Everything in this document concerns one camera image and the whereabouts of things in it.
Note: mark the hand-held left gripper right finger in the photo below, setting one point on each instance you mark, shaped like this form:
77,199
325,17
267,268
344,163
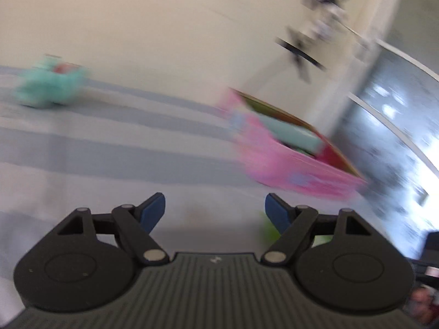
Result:
276,212

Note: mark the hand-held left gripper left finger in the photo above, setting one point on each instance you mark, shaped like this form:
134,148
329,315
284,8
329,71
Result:
152,211

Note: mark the long green cardboard box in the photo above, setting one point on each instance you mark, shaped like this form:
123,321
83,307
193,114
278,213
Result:
269,231

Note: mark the pink cardboard box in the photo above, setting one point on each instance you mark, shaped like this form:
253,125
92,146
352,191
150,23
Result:
274,166

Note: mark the magenta zip pouch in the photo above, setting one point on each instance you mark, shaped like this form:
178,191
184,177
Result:
331,156

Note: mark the mint green pencil case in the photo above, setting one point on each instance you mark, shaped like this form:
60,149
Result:
291,133

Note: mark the striped lilac bedsheet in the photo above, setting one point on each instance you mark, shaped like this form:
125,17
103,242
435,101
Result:
103,150

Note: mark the white framed frosted glass door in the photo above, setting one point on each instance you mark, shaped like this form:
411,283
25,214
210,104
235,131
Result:
394,126

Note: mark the black tape cross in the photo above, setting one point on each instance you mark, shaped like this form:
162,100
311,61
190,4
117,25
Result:
300,53

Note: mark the mint green plush toy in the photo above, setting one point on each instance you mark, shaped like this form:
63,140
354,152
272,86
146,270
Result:
48,82

